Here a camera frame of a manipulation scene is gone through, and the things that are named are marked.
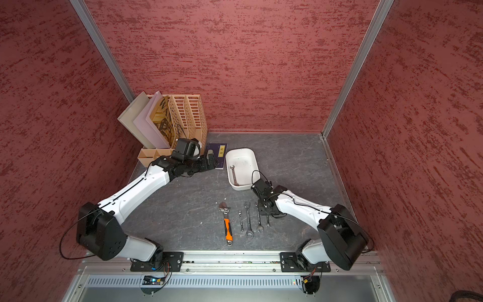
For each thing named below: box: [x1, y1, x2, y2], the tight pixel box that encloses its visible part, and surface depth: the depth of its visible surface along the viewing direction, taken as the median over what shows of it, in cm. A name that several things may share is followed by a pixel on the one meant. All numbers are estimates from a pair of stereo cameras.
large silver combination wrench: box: [244, 201, 255, 240], surface depth 85 cm
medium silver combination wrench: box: [255, 201, 264, 233], surface depth 85 cm
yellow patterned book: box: [150, 95, 176, 148], surface depth 102 cm
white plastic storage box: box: [225, 147, 261, 192], surface depth 105 cm
